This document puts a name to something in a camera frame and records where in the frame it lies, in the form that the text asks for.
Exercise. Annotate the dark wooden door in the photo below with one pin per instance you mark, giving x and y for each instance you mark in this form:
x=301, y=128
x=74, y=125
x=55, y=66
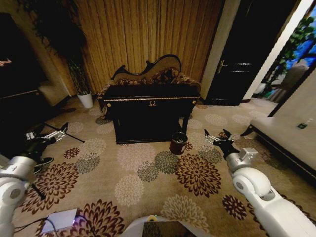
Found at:
x=247, y=49

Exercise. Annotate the landscape wall mural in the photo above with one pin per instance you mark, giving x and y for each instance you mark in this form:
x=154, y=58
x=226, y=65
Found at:
x=296, y=54

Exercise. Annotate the black wooden console table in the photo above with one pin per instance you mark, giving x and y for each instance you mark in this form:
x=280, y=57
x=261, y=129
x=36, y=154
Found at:
x=148, y=116

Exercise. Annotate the ornate dark chaise longue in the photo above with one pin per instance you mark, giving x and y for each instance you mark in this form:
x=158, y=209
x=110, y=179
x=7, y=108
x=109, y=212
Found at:
x=158, y=69

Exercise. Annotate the golden brown curtain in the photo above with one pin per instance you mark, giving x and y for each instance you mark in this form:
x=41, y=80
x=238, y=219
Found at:
x=148, y=32

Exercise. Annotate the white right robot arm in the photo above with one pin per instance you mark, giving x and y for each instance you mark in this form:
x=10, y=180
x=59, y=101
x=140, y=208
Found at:
x=266, y=197

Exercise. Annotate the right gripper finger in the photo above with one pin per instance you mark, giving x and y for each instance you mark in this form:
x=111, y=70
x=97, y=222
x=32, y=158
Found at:
x=211, y=138
x=227, y=135

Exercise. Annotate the white plant pot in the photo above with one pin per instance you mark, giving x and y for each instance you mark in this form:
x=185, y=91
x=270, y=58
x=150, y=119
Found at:
x=86, y=100

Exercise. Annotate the flat white box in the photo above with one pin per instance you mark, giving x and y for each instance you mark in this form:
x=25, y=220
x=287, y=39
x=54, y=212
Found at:
x=60, y=219

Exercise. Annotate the thin black rod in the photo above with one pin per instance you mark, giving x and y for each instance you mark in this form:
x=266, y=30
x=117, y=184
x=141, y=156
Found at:
x=69, y=134

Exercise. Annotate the black shoe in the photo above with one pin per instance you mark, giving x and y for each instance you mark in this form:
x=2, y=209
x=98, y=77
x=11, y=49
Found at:
x=44, y=163

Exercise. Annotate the white robot front shell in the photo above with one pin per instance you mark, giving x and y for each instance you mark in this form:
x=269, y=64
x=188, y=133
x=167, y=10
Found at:
x=165, y=225

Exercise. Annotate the tall dark green plant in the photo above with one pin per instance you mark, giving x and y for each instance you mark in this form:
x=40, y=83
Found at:
x=61, y=29

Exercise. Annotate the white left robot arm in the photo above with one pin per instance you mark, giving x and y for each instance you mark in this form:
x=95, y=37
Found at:
x=11, y=172

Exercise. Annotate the dark red trash bin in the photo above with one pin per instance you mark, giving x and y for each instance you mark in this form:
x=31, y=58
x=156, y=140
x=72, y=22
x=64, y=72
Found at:
x=177, y=146

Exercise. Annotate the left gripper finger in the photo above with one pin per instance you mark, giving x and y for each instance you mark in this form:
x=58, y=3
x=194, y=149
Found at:
x=58, y=137
x=59, y=130

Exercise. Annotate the cream upholstered bench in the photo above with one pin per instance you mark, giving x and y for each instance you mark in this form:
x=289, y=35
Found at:
x=284, y=138

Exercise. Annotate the dark wooden cabinet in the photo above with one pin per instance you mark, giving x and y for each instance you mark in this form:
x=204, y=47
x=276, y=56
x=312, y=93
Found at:
x=17, y=74

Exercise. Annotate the small black bar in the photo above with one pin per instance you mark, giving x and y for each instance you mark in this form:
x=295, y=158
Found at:
x=38, y=191

